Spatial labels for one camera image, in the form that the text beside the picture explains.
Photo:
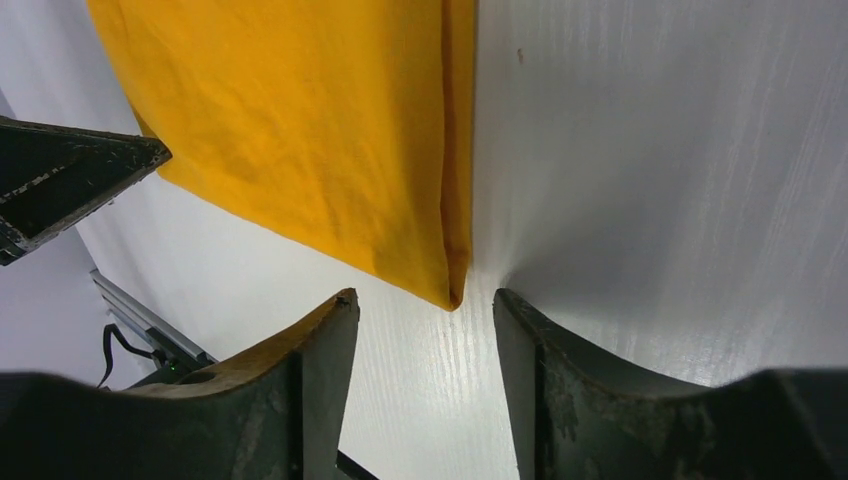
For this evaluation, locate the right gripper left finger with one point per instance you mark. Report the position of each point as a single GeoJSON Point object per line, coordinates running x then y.
{"type": "Point", "coordinates": [272, 411]}

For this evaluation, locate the yellow t shirt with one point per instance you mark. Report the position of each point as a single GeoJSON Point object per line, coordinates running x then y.
{"type": "Point", "coordinates": [345, 126]}

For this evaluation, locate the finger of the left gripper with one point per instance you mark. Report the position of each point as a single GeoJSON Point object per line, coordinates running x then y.
{"type": "Point", "coordinates": [54, 176]}

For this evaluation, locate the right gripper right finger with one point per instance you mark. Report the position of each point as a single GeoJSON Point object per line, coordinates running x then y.
{"type": "Point", "coordinates": [577, 411]}

